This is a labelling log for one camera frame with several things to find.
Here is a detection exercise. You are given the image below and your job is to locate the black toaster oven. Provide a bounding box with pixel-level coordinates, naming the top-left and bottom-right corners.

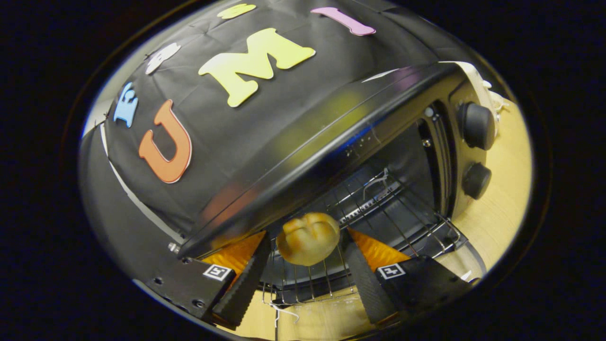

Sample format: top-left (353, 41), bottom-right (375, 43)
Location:
top-left (168, 62), bottom-right (498, 306)

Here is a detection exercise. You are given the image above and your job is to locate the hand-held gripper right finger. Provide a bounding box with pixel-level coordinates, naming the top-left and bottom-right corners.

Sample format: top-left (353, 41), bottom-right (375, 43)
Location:
top-left (342, 227), bottom-right (474, 327)

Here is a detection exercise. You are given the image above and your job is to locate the white pop-up toaster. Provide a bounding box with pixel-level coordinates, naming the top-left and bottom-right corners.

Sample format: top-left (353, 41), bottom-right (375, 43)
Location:
top-left (440, 61), bottom-right (498, 114)

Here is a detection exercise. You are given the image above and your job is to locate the golden bread bun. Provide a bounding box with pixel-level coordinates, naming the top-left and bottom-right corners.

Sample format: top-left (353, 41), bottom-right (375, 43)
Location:
top-left (276, 212), bottom-right (341, 267)

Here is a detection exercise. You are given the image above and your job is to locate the white string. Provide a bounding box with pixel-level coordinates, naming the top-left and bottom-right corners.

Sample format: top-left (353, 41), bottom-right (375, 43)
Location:
top-left (269, 302), bottom-right (300, 328)

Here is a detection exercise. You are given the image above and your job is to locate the black backdrop cloth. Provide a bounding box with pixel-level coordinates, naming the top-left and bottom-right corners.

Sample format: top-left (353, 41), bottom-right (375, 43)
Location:
top-left (80, 0), bottom-right (455, 285)

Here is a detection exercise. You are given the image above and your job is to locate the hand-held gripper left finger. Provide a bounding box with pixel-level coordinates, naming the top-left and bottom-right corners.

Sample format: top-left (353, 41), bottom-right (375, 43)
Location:
top-left (144, 231), bottom-right (271, 331)

